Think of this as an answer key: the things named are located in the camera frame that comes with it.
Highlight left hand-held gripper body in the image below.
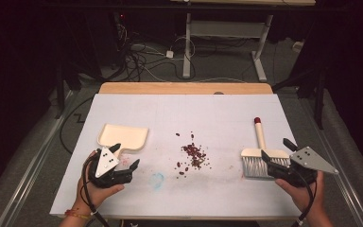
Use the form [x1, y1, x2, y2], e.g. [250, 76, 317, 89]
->
[86, 146, 134, 189]

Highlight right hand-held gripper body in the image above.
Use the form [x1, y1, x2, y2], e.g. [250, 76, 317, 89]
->
[267, 146, 340, 187]

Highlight cream plastic dustpan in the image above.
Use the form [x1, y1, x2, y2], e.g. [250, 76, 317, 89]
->
[96, 123, 149, 157]

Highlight cream hand brush red tip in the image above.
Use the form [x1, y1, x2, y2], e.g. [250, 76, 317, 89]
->
[240, 116, 292, 181]

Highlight pile of red beans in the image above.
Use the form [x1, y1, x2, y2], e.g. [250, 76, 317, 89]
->
[173, 131, 213, 177]

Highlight person's left hand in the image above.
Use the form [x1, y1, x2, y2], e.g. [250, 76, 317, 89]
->
[75, 150, 126, 213]

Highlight person's right hand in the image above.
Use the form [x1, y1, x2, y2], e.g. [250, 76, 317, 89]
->
[274, 169, 326, 218]

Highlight black metal stand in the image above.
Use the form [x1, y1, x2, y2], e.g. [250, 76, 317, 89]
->
[54, 56, 83, 120]
[272, 18, 329, 131]

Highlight wooden table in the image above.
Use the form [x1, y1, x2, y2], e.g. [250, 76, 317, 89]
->
[97, 81, 274, 96]

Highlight white board table cover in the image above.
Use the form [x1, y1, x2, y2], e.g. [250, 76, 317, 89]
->
[49, 93, 326, 219]

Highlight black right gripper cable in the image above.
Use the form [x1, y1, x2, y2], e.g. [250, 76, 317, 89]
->
[291, 169, 318, 227]

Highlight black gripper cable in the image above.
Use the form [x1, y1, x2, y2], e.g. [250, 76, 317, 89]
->
[80, 155, 112, 227]
[291, 169, 318, 227]

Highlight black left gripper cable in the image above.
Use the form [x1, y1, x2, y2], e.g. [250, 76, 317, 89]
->
[80, 155, 112, 227]

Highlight aluminium floor rail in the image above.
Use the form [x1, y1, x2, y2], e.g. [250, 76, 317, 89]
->
[306, 122, 363, 227]
[0, 90, 78, 227]

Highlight long black floor cable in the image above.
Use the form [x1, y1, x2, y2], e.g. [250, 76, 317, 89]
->
[59, 96, 95, 155]

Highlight red and yellow bracelet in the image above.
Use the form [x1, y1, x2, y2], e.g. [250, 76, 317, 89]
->
[63, 208, 91, 220]

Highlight bundle of black floor cables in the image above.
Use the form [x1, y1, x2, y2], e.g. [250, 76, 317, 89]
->
[107, 22, 199, 83]

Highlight white metal frame desk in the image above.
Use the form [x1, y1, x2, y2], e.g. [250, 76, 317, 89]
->
[169, 0, 317, 83]

